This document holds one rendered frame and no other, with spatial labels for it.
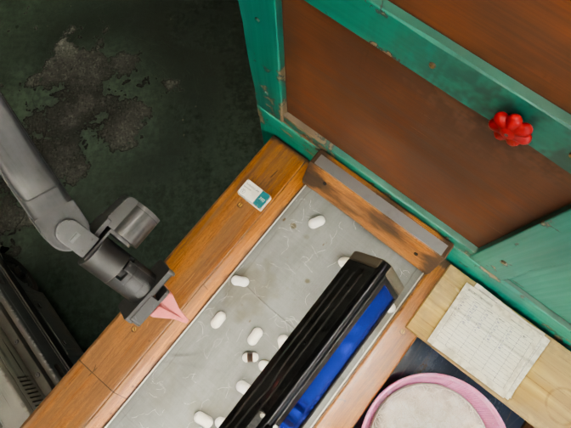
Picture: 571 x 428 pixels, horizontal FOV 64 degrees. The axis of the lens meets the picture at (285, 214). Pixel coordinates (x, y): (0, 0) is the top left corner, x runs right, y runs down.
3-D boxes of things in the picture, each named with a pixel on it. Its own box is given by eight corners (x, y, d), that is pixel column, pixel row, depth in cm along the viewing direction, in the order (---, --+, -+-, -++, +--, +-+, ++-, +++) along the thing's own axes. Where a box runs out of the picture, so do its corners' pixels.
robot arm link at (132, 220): (39, 226, 69) (49, 233, 62) (93, 170, 72) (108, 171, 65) (102, 271, 75) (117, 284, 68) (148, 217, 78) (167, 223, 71)
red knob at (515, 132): (479, 132, 47) (497, 112, 43) (490, 117, 47) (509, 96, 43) (516, 156, 46) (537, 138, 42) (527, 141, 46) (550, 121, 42)
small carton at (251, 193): (238, 194, 93) (236, 191, 92) (249, 182, 94) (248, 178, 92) (260, 211, 92) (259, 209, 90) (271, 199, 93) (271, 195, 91)
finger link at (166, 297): (202, 317, 76) (161, 284, 72) (172, 351, 75) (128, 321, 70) (189, 302, 82) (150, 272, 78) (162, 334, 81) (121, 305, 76)
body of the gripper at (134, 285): (178, 276, 73) (144, 248, 69) (133, 326, 71) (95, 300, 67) (167, 264, 79) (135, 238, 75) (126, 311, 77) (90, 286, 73)
